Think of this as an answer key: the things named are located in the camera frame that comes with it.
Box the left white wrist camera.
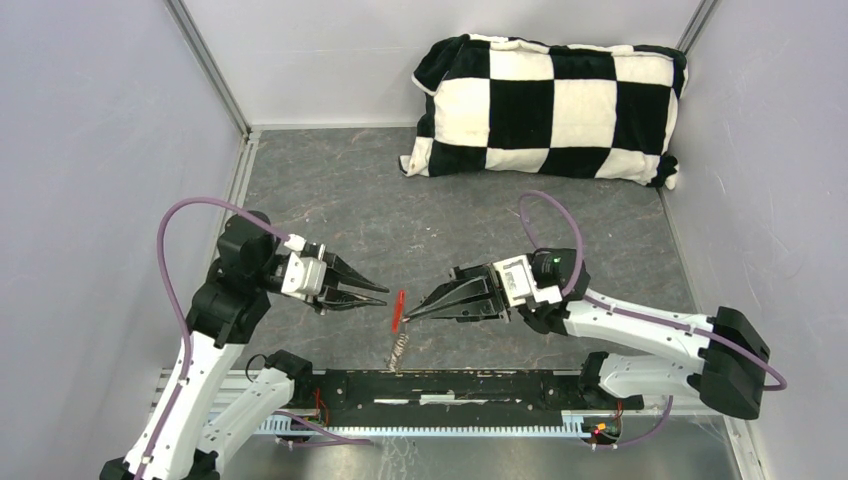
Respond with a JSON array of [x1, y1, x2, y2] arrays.
[[280, 234, 323, 300]]

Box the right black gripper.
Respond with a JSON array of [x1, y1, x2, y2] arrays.
[[405, 263, 514, 324]]

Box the blue white cable duct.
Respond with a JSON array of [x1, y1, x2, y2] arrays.
[[235, 411, 624, 439]]

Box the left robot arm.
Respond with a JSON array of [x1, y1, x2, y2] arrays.
[[100, 211, 388, 479]]

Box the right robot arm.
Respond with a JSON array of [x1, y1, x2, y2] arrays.
[[401, 248, 770, 420]]

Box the red grey keyring holder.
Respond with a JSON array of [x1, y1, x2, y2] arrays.
[[387, 289, 409, 373]]

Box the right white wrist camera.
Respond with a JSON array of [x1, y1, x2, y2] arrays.
[[492, 250, 572, 309]]

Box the black white checkered pillow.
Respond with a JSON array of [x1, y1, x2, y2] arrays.
[[399, 34, 688, 189]]

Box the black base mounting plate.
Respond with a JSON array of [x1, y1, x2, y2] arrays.
[[283, 370, 645, 428]]

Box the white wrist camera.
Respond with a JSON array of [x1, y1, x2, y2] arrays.
[[492, 250, 572, 309], [280, 234, 323, 300]]

